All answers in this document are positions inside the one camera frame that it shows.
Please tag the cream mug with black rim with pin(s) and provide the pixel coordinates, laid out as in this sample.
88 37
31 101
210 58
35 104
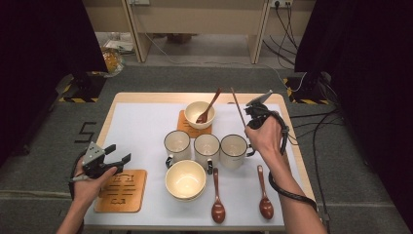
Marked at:
233 152
207 146
177 143

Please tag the grey table clamp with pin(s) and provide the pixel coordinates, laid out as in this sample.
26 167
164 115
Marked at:
325 217
63 213

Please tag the brown wooden spoon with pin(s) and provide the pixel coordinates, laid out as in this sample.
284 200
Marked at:
266 208
203 117
218 211

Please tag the white wall socket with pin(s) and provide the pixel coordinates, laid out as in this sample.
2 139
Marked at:
282 3

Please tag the person's right hand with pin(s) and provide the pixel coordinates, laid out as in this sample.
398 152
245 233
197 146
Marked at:
266 143

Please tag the cream ceramic bowl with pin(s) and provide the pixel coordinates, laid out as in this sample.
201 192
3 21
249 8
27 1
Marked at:
187 199
193 112
185 178

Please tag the slim brown chopstick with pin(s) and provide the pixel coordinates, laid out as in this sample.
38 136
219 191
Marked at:
237 104

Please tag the clear bag with orange contents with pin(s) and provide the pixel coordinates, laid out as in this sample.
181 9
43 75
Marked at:
112 63

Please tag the black curtain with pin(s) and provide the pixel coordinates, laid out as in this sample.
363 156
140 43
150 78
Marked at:
373 81
39 65

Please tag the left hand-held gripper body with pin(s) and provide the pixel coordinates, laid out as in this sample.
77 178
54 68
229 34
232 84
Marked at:
95 165

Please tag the clear plastic packet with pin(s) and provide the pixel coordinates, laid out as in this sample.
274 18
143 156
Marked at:
120 45

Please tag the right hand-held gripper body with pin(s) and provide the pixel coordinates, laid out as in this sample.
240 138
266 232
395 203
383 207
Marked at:
259 113

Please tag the person's left hand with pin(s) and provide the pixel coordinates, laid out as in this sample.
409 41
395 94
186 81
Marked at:
89 191

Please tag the black stand base striped tape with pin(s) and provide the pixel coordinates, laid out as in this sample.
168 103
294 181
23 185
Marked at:
84 87
307 87

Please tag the carved wooden coaster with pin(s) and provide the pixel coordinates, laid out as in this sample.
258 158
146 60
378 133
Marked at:
126 195
188 130

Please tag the white table mat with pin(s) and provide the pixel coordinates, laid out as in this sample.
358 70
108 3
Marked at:
139 130

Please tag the beige wooden desk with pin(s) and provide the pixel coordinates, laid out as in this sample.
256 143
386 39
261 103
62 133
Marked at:
201 19

